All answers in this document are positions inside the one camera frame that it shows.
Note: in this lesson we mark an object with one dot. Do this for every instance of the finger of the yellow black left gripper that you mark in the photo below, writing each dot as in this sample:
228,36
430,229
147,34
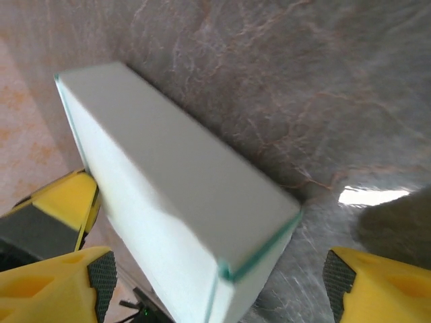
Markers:
64,202

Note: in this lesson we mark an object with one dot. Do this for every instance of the light teal paper box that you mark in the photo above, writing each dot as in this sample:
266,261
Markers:
168,188

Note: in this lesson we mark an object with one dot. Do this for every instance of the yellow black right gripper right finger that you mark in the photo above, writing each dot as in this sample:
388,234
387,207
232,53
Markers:
387,286

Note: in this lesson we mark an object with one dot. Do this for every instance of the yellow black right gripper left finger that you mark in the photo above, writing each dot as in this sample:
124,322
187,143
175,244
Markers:
50,286

